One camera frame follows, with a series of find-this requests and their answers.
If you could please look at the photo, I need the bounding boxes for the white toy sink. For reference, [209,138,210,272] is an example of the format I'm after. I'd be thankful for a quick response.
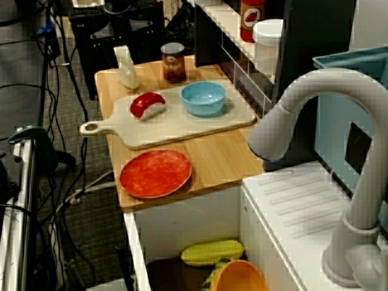
[123,163,388,291]

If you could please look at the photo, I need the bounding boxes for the white floor cable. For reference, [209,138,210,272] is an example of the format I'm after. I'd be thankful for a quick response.
[56,171,118,213]

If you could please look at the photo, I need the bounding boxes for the red and white sushi toy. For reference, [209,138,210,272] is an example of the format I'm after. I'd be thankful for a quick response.
[130,92,167,122]

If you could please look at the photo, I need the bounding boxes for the black shelf end panel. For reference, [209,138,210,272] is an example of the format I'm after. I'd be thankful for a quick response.
[193,4,225,68]

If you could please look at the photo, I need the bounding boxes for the orange bowl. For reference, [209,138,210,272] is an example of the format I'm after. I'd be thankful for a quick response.
[209,259,269,291]

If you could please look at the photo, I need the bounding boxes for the teal plastic bin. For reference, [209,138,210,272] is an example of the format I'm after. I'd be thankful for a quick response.
[312,45,388,198]

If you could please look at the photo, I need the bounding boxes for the black cable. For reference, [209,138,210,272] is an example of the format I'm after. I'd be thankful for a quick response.
[57,0,90,146]

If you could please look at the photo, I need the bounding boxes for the red plate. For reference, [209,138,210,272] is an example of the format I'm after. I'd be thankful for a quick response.
[119,150,193,199]

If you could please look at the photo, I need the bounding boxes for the white detergent bottle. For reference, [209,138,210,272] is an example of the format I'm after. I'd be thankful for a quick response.
[113,45,141,90]

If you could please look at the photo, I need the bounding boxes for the aluminium frame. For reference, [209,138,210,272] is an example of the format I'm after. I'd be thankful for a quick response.
[0,130,40,291]

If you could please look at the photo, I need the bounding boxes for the yellow corn cob toy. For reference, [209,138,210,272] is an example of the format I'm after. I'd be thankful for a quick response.
[181,239,245,267]

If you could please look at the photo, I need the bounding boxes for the dark grey pillar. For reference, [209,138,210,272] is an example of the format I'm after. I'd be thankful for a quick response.
[263,0,357,170]

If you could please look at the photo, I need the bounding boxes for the white ledge shelf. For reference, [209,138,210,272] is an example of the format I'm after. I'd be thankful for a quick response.
[187,0,278,84]

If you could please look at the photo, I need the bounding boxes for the pale wooden cutting board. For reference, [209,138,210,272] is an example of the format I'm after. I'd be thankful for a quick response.
[79,79,258,151]

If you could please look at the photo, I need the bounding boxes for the white lidded container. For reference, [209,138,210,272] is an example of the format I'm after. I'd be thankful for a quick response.
[252,18,284,76]

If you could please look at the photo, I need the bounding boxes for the brown beans can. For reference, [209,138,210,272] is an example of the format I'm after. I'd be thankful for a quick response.
[160,42,187,84]

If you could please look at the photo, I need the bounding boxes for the light blue bowl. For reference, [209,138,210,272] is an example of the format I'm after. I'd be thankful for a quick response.
[180,81,226,118]

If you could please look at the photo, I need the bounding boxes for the red sauce bottle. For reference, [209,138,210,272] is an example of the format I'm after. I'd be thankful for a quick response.
[239,0,265,43]

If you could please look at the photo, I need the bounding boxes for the grey toy faucet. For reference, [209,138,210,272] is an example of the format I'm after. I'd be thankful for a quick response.
[247,67,388,289]

